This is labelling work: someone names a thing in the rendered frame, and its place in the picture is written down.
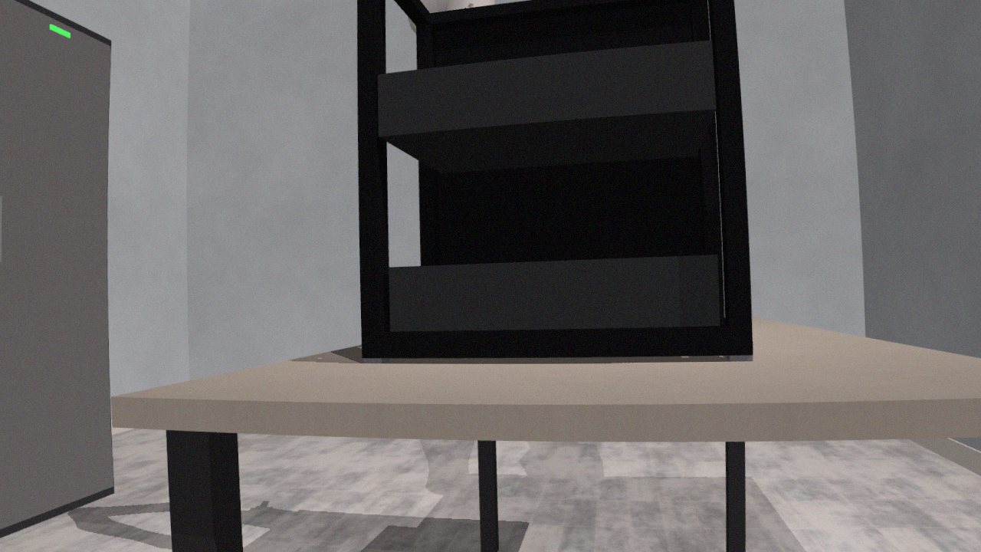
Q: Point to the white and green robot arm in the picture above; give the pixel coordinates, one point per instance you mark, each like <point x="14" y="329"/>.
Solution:
<point x="448" y="5"/>

